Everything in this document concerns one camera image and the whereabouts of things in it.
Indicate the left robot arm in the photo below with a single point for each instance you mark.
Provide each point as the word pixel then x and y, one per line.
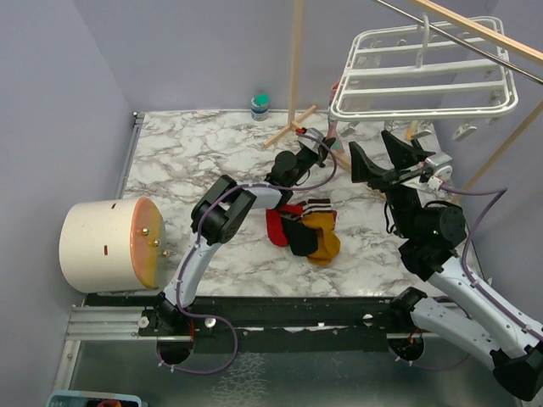
pixel 218 215

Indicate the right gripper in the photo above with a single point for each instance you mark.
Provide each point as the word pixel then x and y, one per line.
pixel 401 154

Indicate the red sock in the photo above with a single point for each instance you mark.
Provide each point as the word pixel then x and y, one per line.
pixel 274 225

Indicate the blue bin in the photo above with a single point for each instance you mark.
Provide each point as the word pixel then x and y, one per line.
pixel 86 398

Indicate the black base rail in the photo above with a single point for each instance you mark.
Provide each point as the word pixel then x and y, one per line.
pixel 266 324

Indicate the black sock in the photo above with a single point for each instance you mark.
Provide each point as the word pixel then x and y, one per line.
pixel 301 239

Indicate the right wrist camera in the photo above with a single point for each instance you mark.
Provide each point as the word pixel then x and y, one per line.
pixel 440 165

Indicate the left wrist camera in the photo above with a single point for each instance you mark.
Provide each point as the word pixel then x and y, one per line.
pixel 310 138

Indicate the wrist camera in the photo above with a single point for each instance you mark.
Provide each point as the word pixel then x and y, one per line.
pixel 310 138
pixel 440 165

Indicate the wooden clothes rack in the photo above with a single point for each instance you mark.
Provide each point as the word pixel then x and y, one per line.
pixel 487 27

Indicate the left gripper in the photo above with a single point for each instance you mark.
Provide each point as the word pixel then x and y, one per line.
pixel 318 156

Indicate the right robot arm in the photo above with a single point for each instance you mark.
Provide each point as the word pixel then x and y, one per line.
pixel 492 330

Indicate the cream cylindrical container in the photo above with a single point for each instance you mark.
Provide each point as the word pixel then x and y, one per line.
pixel 113 246

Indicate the teal lidded jar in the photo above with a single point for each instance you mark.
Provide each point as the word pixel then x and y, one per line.
pixel 259 106

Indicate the white plastic sock hanger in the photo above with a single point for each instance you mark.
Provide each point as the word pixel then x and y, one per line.
pixel 409 72

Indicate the yellow highlighter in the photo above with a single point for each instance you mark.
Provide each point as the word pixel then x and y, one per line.
pixel 411 130

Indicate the pink sock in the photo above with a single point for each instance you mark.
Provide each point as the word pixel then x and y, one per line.
pixel 333 123

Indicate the mustard striped sock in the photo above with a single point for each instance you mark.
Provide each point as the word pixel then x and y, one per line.
pixel 318 214

